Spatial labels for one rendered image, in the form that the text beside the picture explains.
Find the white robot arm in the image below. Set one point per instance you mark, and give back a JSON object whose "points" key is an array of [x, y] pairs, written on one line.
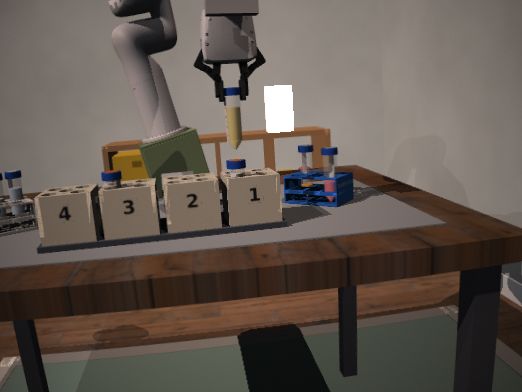
{"points": [[134, 41]]}

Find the blue tube rack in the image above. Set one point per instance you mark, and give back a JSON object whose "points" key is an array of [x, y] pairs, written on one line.
{"points": [[294, 193]]}

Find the beige tube rack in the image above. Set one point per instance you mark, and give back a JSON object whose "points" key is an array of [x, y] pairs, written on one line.
{"points": [[30, 224]]}

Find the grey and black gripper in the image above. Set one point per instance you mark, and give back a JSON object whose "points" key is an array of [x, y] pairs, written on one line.
{"points": [[229, 38]]}

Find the beige bucket adapter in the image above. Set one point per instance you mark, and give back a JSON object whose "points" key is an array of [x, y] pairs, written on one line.
{"points": [[69, 217], [252, 199], [130, 211], [192, 205]]}

